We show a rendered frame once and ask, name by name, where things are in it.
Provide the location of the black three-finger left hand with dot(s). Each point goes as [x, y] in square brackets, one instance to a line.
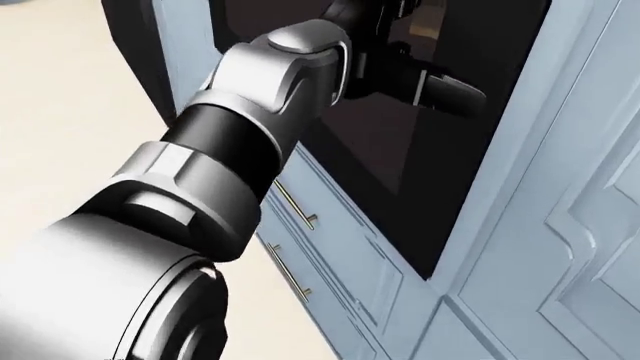
[385, 67]

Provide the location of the black built-in oven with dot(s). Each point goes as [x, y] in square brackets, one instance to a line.
[400, 168]

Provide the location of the light blue panelled cabinet door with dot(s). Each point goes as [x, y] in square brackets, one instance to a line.
[590, 210]

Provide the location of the black oven door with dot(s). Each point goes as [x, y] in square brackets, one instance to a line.
[130, 37]

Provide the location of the light blue drawer front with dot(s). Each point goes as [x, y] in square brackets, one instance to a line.
[320, 322]
[340, 240]

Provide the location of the light blue cabinet frame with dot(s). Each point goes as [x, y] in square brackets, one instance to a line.
[500, 187]

